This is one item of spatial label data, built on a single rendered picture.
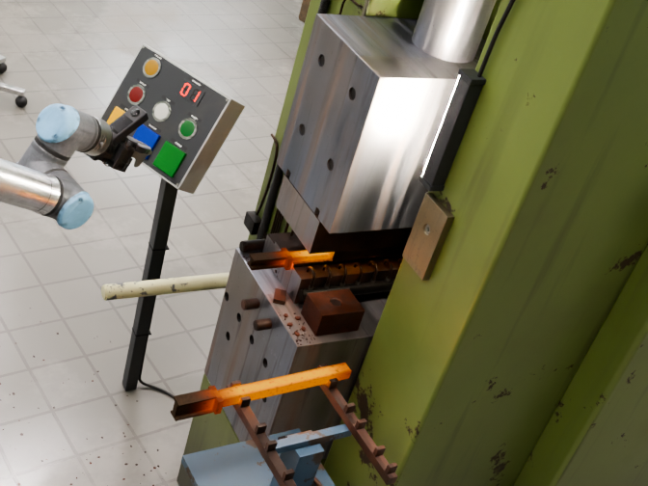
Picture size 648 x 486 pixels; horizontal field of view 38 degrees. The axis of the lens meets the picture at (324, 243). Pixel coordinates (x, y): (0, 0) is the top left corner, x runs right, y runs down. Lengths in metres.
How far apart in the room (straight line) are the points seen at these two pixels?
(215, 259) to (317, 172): 1.82
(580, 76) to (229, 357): 1.27
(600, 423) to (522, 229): 0.72
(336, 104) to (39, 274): 1.89
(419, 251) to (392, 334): 0.25
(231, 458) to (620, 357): 0.92
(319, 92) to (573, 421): 1.02
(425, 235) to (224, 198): 2.39
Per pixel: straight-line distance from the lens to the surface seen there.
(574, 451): 2.48
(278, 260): 2.30
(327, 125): 2.13
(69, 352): 3.41
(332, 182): 2.12
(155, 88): 2.65
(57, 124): 2.19
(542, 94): 1.79
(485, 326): 2.03
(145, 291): 2.71
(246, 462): 2.18
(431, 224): 2.02
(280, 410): 2.35
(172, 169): 2.56
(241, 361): 2.49
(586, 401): 2.40
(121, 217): 4.08
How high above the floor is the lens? 2.33
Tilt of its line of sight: 33 degrees down
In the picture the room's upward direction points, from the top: 18 degrees clockwise
